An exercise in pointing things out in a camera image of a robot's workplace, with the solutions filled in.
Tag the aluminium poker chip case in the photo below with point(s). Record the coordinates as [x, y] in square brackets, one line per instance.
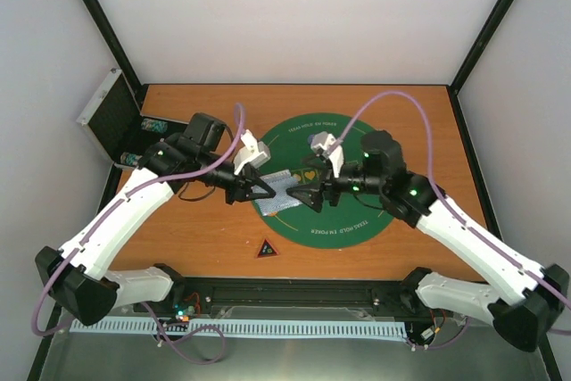
[112, 119]

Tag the poker chip stack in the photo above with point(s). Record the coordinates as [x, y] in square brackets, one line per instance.
[154, 125]
[130, 159]

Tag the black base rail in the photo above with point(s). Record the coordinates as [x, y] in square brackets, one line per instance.
[294, 298]

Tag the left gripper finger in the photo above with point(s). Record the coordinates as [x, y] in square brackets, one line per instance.
[257, 180]
[258, 193]

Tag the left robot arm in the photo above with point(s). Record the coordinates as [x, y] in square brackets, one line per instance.
[162, 171]

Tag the left black frame post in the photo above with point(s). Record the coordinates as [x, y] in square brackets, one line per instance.
[106, 30]

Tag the black frame post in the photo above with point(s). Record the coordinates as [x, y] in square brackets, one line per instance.
[484, 37]
[106, 30]

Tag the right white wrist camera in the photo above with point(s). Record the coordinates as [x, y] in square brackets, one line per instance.
[326, 147]

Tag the right black frame post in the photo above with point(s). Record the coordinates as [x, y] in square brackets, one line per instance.
[484, 37]

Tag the blue playing card deck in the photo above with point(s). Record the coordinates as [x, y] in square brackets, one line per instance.
[279, 181]

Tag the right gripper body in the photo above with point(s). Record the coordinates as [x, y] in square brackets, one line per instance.
[327, 180]

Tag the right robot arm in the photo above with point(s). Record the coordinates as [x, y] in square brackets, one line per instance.
[519, 297]

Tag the near poker chip stack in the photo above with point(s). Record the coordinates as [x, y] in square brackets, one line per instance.
[130, 159]

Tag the round green poker mat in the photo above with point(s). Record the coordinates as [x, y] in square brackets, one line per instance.
[352, 222]

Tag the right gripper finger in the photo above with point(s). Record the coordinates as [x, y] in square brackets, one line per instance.
[304, 190]
[311, 199]

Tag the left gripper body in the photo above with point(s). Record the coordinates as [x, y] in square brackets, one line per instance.
[234, 192]

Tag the far poker chip stack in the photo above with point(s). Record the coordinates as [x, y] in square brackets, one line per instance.
[154, 125]

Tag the light blue cable duct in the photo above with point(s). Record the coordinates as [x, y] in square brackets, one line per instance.
[252, 328]

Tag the red black triangular all-in marker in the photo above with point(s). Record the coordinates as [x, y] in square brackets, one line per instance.
[266, 249]

